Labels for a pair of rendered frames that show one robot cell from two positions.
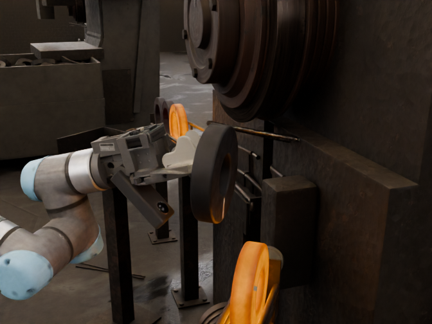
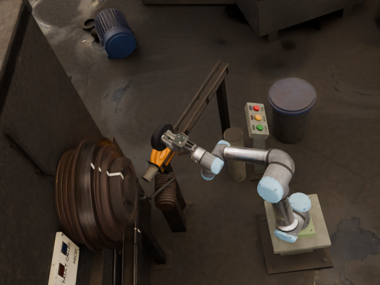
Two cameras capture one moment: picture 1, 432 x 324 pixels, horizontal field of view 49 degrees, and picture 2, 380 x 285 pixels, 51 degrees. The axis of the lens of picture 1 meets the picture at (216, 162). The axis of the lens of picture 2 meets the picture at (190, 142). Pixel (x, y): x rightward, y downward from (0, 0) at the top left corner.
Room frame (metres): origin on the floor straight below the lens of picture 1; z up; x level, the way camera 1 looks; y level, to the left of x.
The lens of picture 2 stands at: (1.74, 0.71, 2.55)
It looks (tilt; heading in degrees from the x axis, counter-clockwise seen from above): 55 degrees down; 208
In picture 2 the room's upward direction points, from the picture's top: 15 degrees counter-clockwise
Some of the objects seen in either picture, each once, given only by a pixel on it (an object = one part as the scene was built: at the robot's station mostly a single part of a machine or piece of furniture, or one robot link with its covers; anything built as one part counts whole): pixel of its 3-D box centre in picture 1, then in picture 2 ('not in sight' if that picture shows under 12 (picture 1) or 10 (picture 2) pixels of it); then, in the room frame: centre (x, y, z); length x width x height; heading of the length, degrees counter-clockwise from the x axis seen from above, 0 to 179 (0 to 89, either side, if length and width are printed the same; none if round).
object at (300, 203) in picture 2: not in sight; (298, 206); (0.78, 0.72, 0.52); 0.13 x 0.12 x 0.14; 165
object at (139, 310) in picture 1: (113, 234); not in sight; (1.53, 0.37, 0.36); 0.26 x 0.20 x 0.72; 53
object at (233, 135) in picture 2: not in sight; (235, 156); (0.37, 0.28, 0.26); 0.12 x 0.12 x 0.52
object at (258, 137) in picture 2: not in sight; (258, 144); (0.28, 0.42, 0.31); 0.24 x 0.16 x 0.62; 18
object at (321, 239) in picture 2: not in sight; (296, 223); (0.77, 0.72, 0.28); 0.32 x 0.32 x 0.04; 20
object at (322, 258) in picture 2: not in sight; (294, 232); (0.77, 0.72, 0.13); 0.40 x 0.40 x 0.26; 20
